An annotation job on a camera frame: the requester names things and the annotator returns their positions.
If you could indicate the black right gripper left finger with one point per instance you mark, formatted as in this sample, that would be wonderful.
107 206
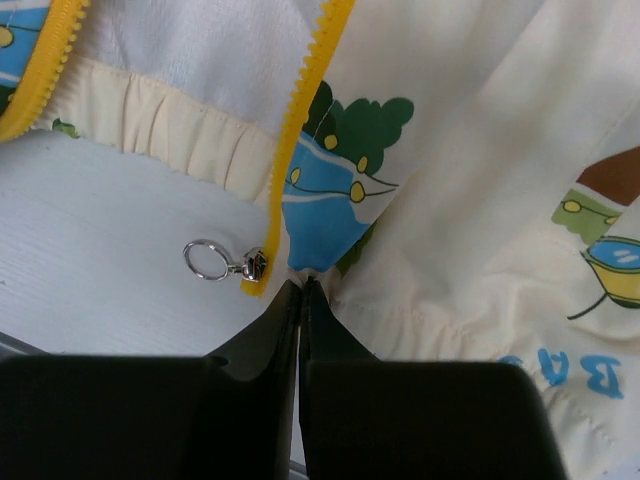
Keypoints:
223 415

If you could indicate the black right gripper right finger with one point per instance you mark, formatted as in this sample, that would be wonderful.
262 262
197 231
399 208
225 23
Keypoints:
488 382

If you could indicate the yellow dinosaur print kids jacket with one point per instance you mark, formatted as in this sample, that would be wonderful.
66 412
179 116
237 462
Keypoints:
167 166

